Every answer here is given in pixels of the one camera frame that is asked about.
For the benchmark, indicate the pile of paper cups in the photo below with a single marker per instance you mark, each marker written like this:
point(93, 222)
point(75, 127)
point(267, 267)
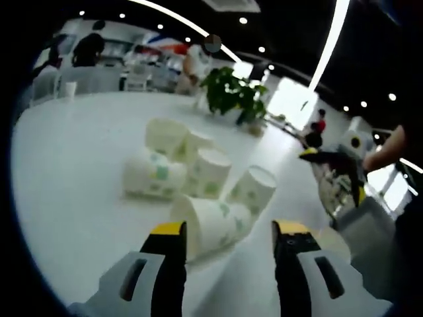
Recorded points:
point(211, 171)

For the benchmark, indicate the long curved ceiling light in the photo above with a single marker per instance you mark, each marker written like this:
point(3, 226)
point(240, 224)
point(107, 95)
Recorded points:
point(231, 53)

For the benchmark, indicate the white table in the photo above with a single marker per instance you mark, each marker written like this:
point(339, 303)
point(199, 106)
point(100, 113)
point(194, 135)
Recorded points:
point(82, 165)

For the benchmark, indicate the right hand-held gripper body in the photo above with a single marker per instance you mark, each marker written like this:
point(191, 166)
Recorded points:
point(347, 140)

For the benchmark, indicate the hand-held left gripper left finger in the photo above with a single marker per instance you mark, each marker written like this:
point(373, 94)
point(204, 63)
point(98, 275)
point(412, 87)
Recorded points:
point(165, 280)

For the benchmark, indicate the plain white cup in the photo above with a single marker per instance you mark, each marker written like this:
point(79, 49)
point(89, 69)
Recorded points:
point(70, 90)

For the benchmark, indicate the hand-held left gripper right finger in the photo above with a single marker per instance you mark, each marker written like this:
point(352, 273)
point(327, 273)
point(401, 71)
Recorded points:
point(291, 280)

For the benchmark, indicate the straight ceiling light strip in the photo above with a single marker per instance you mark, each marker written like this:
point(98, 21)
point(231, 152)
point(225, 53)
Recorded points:
point(330, 43)

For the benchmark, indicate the potted green plant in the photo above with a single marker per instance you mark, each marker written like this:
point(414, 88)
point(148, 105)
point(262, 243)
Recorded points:
point(228, 89)

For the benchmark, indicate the ceiling air vent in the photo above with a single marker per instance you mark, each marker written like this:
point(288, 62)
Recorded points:
point(231, 4)

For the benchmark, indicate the person's right hand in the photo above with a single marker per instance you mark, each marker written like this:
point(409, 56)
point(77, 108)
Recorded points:
point(376, 160)

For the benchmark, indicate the white shelving unit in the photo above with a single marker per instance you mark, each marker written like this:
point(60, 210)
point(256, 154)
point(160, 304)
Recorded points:
point(138, 76)

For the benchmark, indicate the round ceiling spotlights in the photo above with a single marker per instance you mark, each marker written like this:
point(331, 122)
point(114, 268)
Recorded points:
point(243, 20)

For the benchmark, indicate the grey partition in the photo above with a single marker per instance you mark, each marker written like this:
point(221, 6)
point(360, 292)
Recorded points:
point(92, 79)

